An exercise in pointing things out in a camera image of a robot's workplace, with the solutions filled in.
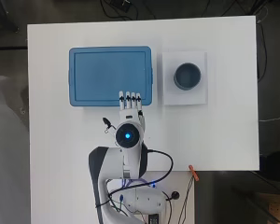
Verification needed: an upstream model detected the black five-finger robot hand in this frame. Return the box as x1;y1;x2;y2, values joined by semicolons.
118;91;147;132

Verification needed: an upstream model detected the blue box lid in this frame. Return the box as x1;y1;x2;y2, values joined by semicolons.
67;46;154;108

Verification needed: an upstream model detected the white flat box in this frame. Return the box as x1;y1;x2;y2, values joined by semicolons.
161;50;209;106

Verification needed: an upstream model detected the blue round tub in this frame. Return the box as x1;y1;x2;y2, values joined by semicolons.
173;62;203;91

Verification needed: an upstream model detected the orange clamp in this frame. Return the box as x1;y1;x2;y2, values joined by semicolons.
188;164;201;182

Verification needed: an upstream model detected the white side table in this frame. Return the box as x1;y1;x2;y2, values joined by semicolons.
29;169;196;224

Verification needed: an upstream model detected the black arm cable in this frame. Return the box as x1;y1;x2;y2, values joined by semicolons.
96;148;175;209

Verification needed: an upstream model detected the black floor cable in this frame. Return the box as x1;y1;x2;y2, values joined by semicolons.
99;0;140;21

